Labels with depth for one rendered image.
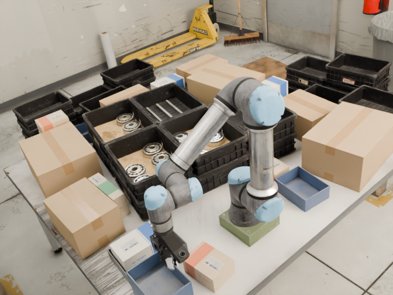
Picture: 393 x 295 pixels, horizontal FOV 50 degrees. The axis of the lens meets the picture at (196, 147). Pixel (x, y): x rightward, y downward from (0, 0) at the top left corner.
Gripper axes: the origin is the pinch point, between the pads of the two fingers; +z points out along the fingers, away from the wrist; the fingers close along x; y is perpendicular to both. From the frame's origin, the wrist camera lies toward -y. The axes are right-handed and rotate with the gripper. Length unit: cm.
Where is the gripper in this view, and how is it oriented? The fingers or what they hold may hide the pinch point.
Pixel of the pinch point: (175, 268)
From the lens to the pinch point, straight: 158.2
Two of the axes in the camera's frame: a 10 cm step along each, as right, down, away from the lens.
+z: 1.3, 8.2, 5.6
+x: -7.8, 4.3, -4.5
